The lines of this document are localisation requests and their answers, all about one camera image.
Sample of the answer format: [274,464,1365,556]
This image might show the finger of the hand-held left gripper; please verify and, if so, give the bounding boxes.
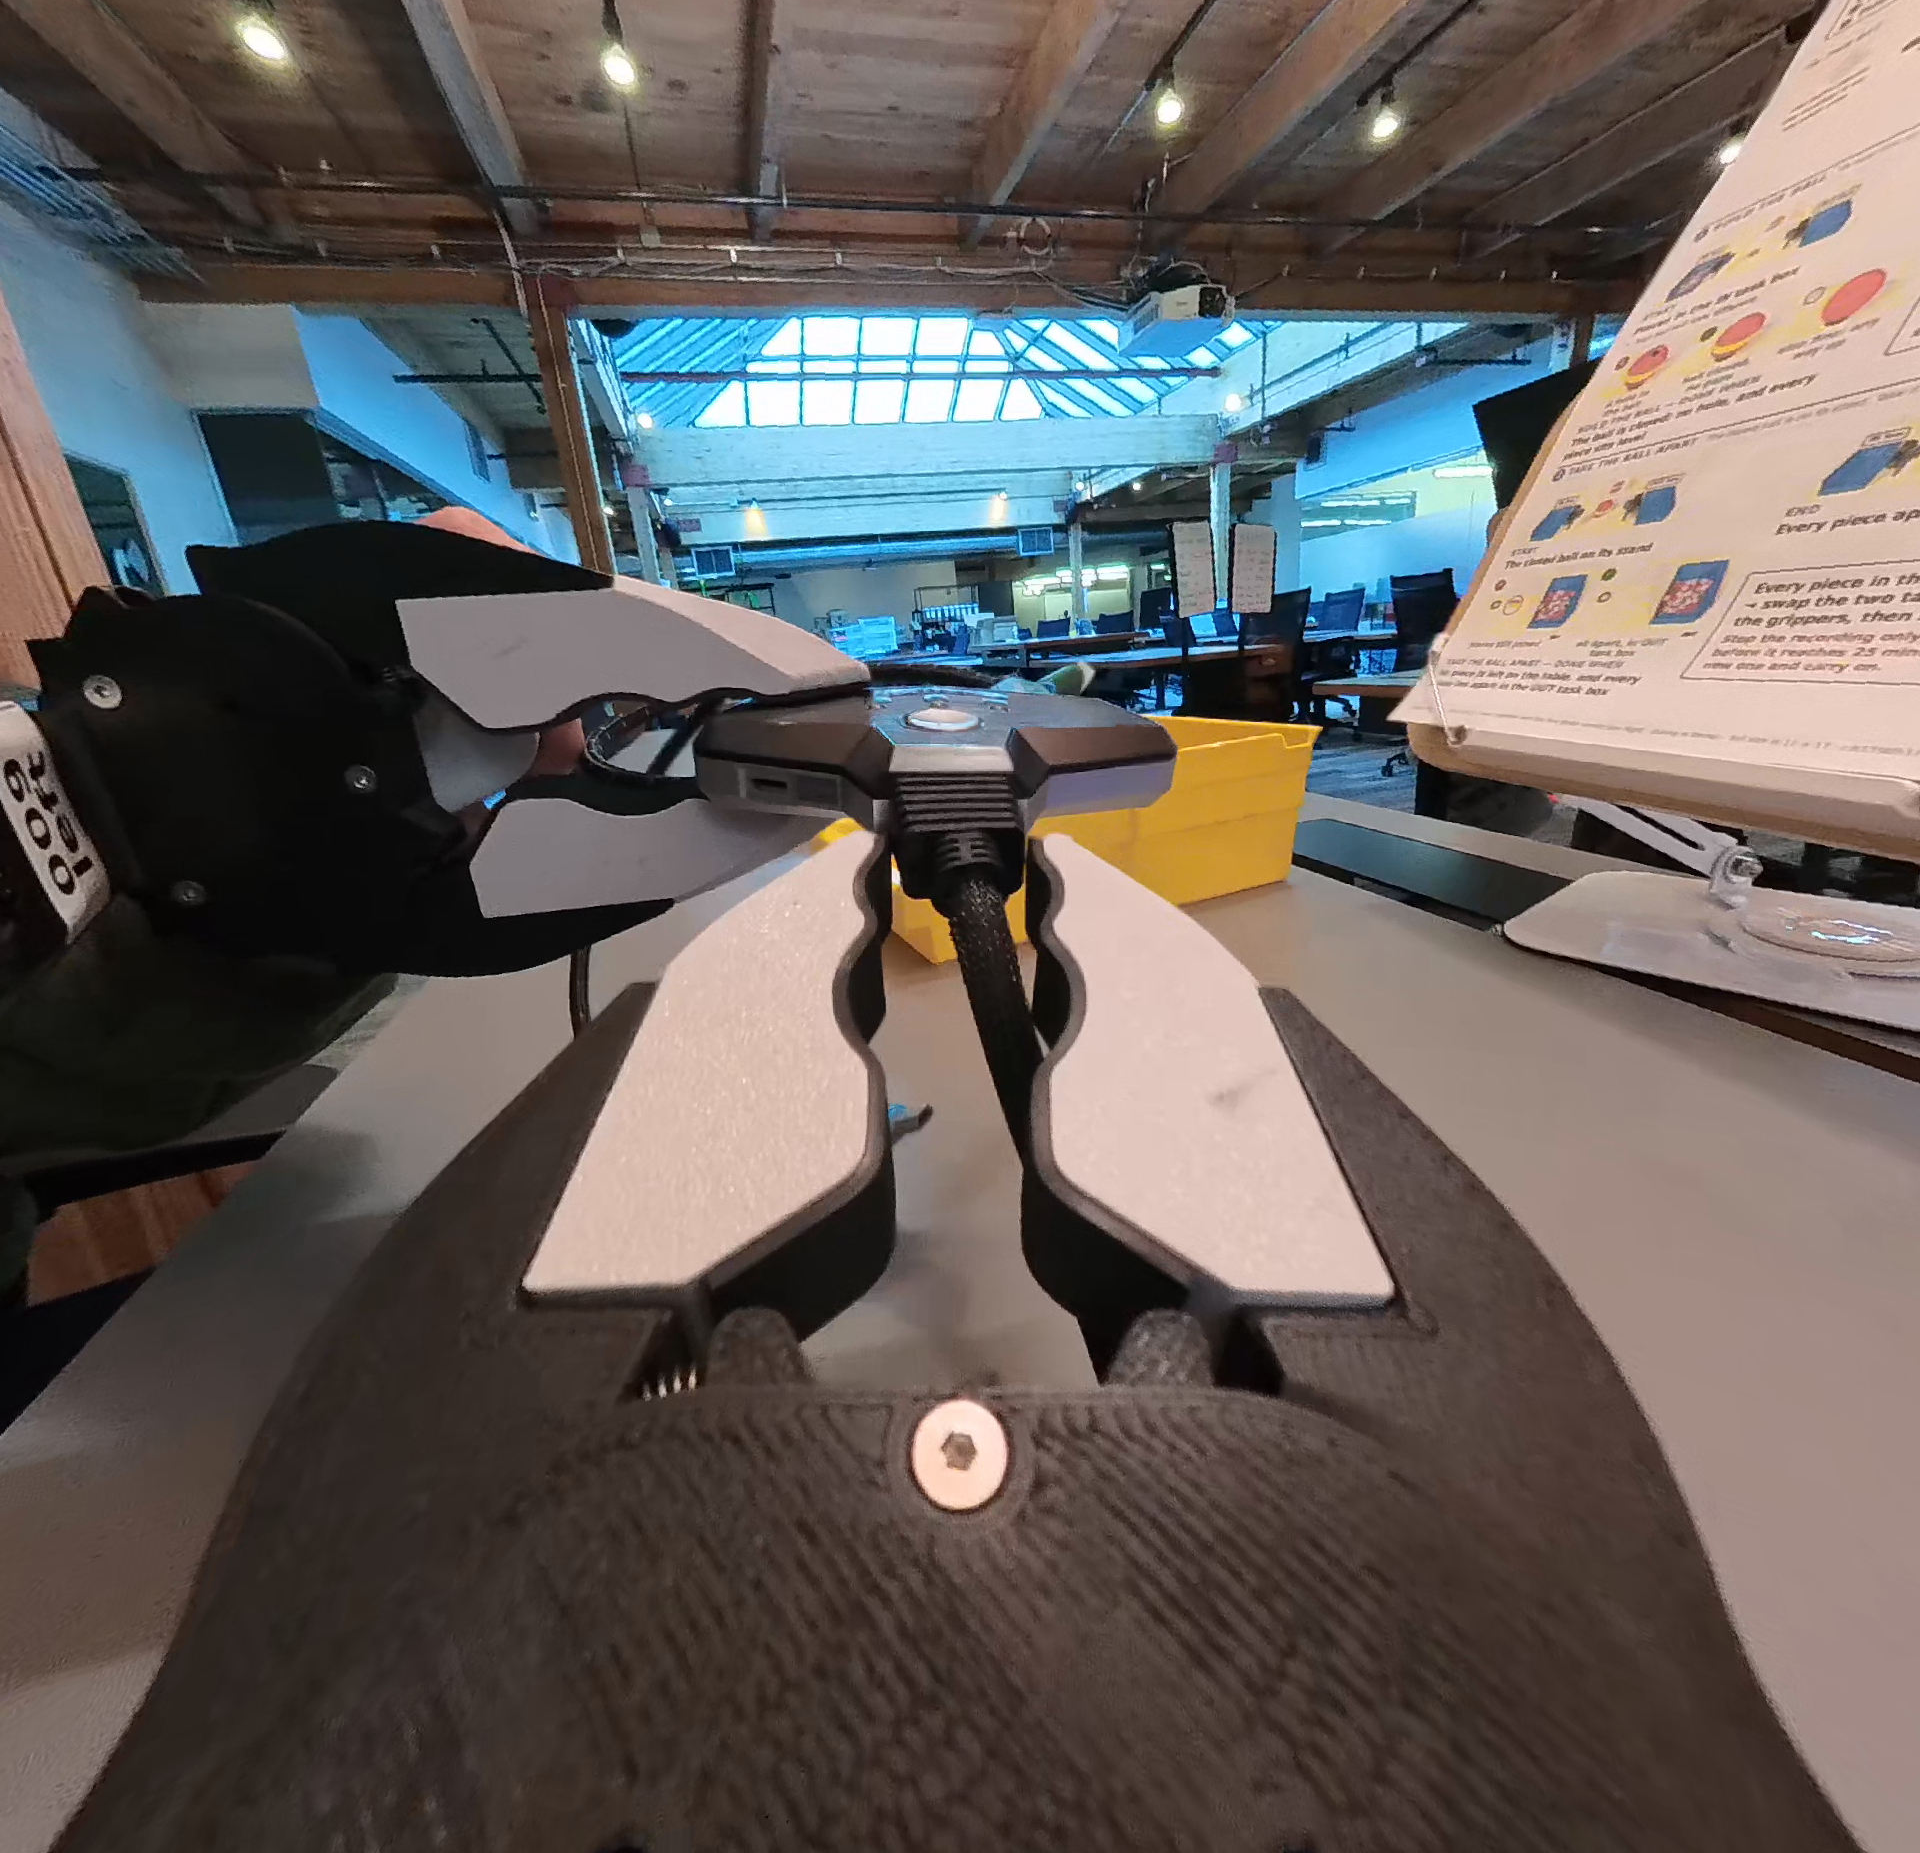
[394,580,877,816]
[466,785,831,926]

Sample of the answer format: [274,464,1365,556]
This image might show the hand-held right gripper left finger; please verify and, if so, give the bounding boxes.
[521,833,900,1302]

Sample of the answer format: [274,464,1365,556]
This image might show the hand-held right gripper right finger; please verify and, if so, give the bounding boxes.
[1016,833,1400,1322]

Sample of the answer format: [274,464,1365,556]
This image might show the thin black cable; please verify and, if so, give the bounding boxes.
[569,662,1009,1039]

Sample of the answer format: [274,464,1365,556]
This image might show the thick black braided cable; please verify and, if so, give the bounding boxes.
[898,818,1055,1186]

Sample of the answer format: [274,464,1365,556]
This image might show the grey desk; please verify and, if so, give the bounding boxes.
[0,787,1920,1853]

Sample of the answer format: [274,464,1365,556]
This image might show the wooden pillar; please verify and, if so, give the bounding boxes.
[0,293,117,690]

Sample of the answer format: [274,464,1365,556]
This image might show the yellow plastic bin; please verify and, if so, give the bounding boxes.
[814,715,1325,966]

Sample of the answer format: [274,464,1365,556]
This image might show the black office chair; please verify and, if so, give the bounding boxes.
[0,1061,342,1212]

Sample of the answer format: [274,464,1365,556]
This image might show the ceiling skylight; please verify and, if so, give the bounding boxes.
[613,311,1280,433]

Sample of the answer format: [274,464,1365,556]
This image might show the row of background desks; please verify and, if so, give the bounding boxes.
[812,566,1491,780]

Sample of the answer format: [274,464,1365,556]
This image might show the ceiling projector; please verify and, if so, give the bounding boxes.
[1119,278,1239,361]

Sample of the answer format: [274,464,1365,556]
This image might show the printed instruction sheet board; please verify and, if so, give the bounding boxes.
[1387,0,1920,864]

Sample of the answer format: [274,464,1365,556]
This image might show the black desk rail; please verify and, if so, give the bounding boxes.
[1293,816,1920,1087]

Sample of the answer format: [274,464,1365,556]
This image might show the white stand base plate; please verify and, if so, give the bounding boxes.
[1507,806,1920,1033]

